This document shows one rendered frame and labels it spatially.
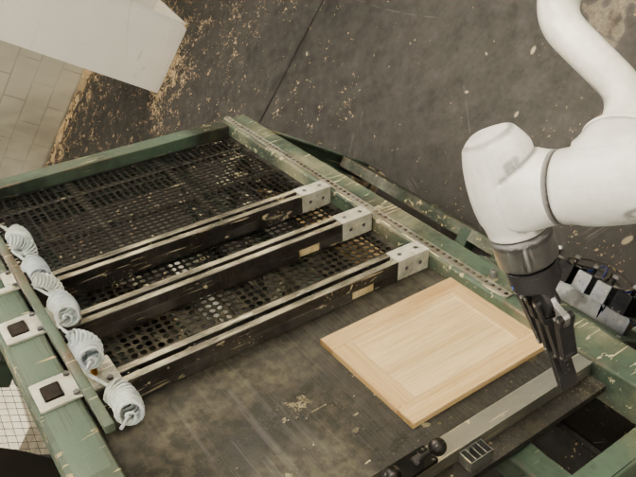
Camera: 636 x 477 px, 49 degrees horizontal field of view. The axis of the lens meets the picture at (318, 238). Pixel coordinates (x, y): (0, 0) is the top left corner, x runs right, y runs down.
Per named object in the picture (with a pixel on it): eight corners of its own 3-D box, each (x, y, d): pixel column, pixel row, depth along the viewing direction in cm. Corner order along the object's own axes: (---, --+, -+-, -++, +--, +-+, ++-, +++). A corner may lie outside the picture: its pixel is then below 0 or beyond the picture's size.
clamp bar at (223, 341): (432, 270, 216) (437, 203, 203) (51, 445, 158) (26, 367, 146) (410, 256, 223) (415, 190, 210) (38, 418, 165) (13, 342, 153)
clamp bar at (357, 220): (375, 232, 235) (377, 169, 222) (17, 377, 178) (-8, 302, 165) (357, 220, 242) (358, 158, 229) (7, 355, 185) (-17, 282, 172)
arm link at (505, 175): (470, 249, 99) (559, 247, 90) (436, 152, 93) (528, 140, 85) (500, 210, 106) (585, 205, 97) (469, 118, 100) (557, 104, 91)
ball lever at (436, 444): (426, 465, 149) (453, 448, 138) (413, 473, 147) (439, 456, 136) (416, 450, 150) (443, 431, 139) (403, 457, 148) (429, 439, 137)
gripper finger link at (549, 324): (552, 288, 103) (557, 291, 102) (571, 347, 107) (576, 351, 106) (530, 300, 103) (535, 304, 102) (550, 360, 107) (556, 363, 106)
